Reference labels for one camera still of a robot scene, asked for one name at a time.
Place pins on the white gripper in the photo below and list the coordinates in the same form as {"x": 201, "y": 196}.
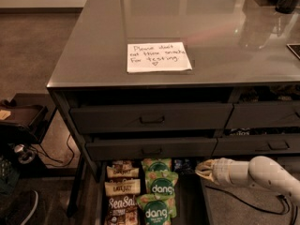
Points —
{"x": 225, "y": 171}

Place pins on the blue chip bag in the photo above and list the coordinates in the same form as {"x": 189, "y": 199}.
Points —
{"x": 184, "y": 166}

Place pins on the middle right drawer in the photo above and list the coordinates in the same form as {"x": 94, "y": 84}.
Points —
{"x": 258, "y": 145}

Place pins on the open bottom left drawer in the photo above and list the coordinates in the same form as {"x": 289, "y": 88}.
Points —
{"x": 190, "y": 197}

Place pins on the middle green dang bag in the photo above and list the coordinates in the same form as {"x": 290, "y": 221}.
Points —
{"x": 161, "y": 182}

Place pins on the green dang bag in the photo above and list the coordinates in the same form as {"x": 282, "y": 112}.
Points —
{"x": 161, "y": 182}
{"x": 157, "y": 164}
{"x": 158, "y": 209}

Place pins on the back green dang bag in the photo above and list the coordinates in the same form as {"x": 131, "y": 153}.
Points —
{"x": 157, "y": 164}

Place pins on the front green dang bag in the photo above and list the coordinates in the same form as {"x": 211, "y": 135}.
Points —
{"x": 158, "y": 209}

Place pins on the top right drawer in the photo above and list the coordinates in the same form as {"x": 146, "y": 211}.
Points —
{"x": 267, "y": 114}

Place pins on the middle left drawer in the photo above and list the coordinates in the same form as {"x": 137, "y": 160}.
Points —
{"x": 151, "y": 148}

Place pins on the bottom right drawer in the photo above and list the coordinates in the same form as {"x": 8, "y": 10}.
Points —
{"x": 287, "y": 161}

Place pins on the brown sea salt snack bag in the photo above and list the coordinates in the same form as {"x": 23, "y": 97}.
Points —
{"x": 122, "y": 210}

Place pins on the back cream bare snack bag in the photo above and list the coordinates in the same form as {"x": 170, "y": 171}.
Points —
{"x": 131, "y": 173}

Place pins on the cream bare snack bag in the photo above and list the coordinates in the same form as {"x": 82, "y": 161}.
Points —
{"x": 131, "y": 173}
{"x": 132, "y": 186}

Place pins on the front cream bare snack bag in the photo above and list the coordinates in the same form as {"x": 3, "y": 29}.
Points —
{"x": 132, "y": 186}

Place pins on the grey glass-top drawer cabinet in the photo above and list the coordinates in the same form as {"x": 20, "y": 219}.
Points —
{"x": 237, "y": 49}

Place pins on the top left drawer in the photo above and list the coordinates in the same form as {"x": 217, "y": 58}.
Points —
{"x": 150, "y": 117}

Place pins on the dark tablet on counter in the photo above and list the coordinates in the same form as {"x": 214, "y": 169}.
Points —
{"x": 295, "y": 49}

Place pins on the white handwritten paper note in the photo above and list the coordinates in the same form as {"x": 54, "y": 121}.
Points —
{"x": 156, "y": 57}

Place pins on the grey sneaker shoe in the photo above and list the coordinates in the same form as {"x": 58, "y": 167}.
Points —
{"x": 29, "y": 204}

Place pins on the silver round metal object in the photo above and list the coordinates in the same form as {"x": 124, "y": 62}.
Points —
{"x": 24, "y": 154}

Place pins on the black side tray stand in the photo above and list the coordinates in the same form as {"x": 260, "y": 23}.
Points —
{"x": 21, "y": 124}

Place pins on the green plastic crate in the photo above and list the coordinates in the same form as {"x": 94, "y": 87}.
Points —
{"x": 9, "y": 176}

